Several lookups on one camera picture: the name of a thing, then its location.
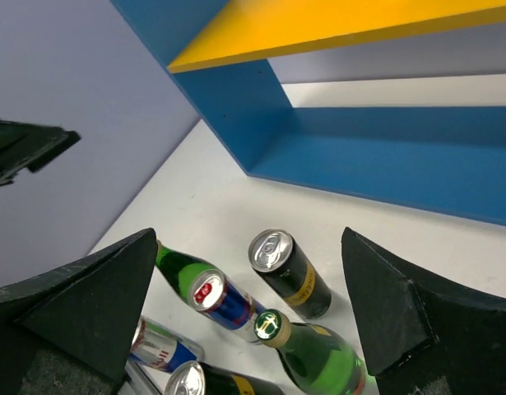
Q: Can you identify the blue and yellow shelf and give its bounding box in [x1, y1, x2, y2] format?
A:
[114, 1, 506, 225]

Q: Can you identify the green glass bottle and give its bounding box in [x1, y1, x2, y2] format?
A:
[253, 309, 367, 395]
[156, 239, 221, 306]

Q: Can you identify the blue silver energy can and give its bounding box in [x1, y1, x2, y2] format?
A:
[187, 269, 265, 344]
[128, 315, 205, 374]

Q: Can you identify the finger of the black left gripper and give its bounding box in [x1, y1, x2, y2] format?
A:
[0, 119, 81, 187]

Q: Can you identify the black yellow tonic can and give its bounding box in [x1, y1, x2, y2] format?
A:
[248, 229, 332, 319]
[164, 361, 285, 395]

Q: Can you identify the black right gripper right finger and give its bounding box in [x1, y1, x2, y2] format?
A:
[341, 228, 506, 394]

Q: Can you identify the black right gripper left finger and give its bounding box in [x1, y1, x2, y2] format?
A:
[0, 228, 157, 394]

